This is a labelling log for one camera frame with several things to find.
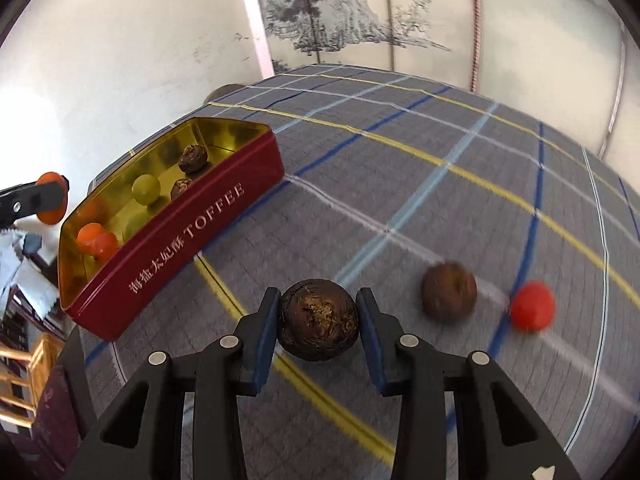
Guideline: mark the green fruit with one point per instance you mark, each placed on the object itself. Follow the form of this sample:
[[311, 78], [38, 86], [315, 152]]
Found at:
[[146, 189], [134, 225]]

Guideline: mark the light brown round fruit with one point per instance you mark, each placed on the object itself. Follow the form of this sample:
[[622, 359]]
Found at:
[[448, 291]]

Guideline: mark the red tomato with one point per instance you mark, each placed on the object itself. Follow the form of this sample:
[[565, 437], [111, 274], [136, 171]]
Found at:
[[532, 306]]

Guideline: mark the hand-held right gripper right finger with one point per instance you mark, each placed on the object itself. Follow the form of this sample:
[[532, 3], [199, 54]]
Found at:
[[374, 360]]

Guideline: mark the red tin box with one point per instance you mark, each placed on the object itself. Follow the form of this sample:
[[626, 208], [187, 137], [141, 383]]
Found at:
[[200, 220]]

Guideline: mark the large orange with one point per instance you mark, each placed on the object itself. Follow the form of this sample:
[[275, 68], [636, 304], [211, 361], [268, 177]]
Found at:
[[50, 214]]

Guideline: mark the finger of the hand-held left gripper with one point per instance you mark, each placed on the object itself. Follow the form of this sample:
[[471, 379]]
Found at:
[[30, 199]]

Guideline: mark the wooden chair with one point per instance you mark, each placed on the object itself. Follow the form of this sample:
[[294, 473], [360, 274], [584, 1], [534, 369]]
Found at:
[[25, 375]]

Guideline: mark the small orange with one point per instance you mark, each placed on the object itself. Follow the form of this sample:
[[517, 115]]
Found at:
[[107, 246], [88, 233]]

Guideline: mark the white cloth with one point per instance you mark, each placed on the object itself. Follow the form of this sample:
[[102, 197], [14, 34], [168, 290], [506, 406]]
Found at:
[[22, 270]]

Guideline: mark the ink landscape folding screen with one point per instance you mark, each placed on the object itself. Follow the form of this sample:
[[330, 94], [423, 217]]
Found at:
[[425, 0]]

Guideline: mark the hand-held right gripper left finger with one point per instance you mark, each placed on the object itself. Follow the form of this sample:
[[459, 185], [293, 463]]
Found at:
[[264, 360]]

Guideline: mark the brown round object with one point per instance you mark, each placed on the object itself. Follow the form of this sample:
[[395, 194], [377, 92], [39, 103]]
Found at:
[[220, 93]]

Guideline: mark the dark red cloth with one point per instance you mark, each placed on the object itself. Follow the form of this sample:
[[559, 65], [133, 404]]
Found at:
[[52, 410]]

